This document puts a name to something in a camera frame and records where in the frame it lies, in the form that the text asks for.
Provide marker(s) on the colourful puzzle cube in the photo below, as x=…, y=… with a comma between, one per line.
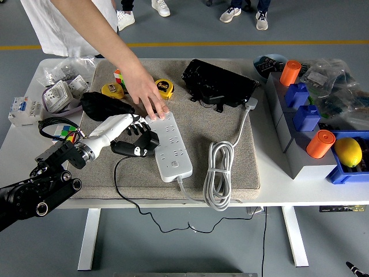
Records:
x=118, y=76
x=62, y=131

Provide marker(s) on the yellow lemon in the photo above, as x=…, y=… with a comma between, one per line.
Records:
x=348, y=153

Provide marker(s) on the orange cylinder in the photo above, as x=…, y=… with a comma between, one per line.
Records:
x=289, y=73
x=318, y=145

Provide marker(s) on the blue storage bin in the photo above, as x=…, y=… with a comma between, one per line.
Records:
x=340, y=174

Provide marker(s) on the grey box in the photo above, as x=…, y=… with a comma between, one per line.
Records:
x=274, y=92
x=305, y=170
x=284, y=130

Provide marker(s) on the yellow tape measure black label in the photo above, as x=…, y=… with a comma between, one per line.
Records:
x=165, y=88

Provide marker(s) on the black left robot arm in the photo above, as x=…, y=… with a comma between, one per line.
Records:
x=57, y=153

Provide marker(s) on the light blue bowl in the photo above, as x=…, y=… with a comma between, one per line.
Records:
x=261, y=75

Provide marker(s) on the clear bag of dark parts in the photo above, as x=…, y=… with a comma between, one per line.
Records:
x=346, y=109

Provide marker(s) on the black folded umbrella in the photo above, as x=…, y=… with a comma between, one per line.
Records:
x=101, y=106

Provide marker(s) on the person's leg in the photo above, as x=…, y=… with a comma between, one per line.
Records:
x=261, y=21
x=229, y=15
x=125, y=20
x=160, y=7

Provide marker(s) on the clear bag of small parts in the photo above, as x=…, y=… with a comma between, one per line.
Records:
x=66, y=69

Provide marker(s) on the white power strip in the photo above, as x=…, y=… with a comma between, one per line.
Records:
x=176, y=161

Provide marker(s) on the small black bracket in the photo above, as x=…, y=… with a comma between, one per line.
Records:
x=212, y=100

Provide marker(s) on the white table leg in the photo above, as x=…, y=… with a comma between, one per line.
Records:
x=89, y=239
x=295, y=239

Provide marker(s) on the clear bag with white connector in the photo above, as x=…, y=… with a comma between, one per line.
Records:
x=317, y=76

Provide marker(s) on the yellow tape measure clear window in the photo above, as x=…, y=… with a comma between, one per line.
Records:
x=112, y=90

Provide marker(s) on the blue plastic block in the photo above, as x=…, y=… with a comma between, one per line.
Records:
x=297, y=96
x=307, y=118

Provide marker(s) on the person's left hand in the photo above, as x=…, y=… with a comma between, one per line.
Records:
x=144, y=89

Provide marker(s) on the large white socket module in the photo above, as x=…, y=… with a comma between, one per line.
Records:
x=57, y=96

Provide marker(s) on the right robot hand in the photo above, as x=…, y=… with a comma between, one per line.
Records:
x=356, y=269

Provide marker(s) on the black circuit board pile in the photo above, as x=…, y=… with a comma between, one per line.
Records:
x=269, y=65

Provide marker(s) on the person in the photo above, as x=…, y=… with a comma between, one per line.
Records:
x=57, y=29

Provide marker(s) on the grey-brown mat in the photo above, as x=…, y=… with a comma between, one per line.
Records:
x=201, y=130

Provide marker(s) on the small white socket module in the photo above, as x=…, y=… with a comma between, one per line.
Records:
x=79, y=85

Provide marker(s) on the white circuit breaker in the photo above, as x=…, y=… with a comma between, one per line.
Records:
x=24, y=114

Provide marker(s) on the black table control panel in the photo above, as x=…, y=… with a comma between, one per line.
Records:
x=340, y=209

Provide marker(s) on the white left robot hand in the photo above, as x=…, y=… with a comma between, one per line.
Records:
x=109, y=127

